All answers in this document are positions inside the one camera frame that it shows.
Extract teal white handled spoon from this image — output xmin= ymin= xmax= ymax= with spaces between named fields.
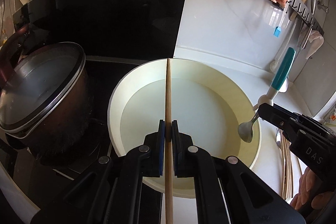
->
xmin=238 ymin=47 xmax=295 ymax=143

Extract wooden chopstick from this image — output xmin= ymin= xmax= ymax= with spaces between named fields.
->
xmin=164 ymin=59 xmax=173 ymax=223
xmin=281 ymin=131 xmax=293 ymax=201

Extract metal fork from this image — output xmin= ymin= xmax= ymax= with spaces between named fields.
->
xmin=276 ymin=128 xmax=282 ymax=149

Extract right human hand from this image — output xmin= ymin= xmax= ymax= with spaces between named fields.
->
xmin=290 ymin=167 xmax=334 ymax=211

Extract white round bowl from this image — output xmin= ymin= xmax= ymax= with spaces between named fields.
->
xmin=106 ymin=57 xmax=262 ymax=199

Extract blue silicone basting brush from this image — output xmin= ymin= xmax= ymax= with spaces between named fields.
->
xmin=273 ymin=2 xmax=289 ymax=38

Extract white hanging rag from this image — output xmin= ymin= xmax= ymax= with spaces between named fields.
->
xmin=305 ymin=30 xmax=324 ymax=60

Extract dark pot with glass lid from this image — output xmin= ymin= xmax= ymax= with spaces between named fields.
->
xmin=1 ymin=42 xmax=89 ymax=149

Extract black induction cooktop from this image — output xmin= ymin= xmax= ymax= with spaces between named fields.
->
xmin=10 ymin=0 xmax=192 ymax=62

